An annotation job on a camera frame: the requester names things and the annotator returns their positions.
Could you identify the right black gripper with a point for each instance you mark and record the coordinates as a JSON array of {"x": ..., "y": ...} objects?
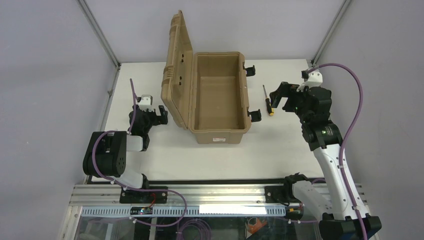
[{"x": 291, "y": 96}]

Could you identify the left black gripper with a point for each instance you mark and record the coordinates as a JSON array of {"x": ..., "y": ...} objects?
[{"x": 154, "y": 117}]

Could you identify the black yellow screwdriver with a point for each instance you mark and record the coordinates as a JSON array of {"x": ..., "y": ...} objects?
[{"x": 269, "y": 108}]

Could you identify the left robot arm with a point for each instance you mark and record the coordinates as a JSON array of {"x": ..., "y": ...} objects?
[{"x": 106, "y": 154}]

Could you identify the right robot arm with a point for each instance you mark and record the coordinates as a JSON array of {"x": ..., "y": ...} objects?
[{"x": 344, "y": 216}]

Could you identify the tan plastic toolbox bin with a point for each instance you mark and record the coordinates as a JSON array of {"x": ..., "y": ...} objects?
[{"x": 205, "y": 92}]

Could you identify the front black toolbox latch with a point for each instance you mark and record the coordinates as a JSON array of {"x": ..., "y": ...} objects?
[{"x": 255, "y": 116}]

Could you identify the black toolbox latch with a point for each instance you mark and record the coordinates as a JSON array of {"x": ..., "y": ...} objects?
[
  {"x": 255, "y": 116},
  {"x": 249, "y": 71}
]

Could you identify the rear black toolbox latch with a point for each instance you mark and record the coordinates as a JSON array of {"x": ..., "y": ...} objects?
[{"x": 249, "y": 71}]

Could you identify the orange object under table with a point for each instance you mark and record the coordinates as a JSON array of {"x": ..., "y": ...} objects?
[{"x": 254, "y": 224}]

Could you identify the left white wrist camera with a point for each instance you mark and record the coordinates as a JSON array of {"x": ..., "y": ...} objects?
[{"x": 145, "y": 103}]

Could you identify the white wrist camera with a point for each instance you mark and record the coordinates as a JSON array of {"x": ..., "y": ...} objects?
[
  {"x": 145, "y": 103},
  {"x": 311, "y": 79}
]

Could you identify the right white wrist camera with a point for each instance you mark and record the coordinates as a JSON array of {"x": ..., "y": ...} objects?
[{"x": 311, "y": 79}]

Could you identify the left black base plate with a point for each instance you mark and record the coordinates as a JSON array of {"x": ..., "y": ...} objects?
[{"x": 158, "y": 196}]

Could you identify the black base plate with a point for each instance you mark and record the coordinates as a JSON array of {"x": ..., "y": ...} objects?
[
  {"x": 279, "y": 194},
  {"x": 158, "y": 196}
]

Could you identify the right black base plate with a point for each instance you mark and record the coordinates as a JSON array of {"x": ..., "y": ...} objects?
[{"x": 279, "y": 194}]

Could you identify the aluminium mounting rail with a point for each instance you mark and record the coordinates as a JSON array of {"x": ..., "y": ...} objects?
[{"x": 195, "y": 194}]

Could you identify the white slotted cable duct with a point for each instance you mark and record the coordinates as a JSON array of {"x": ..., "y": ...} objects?
[{"x": 204, "y": 210}]

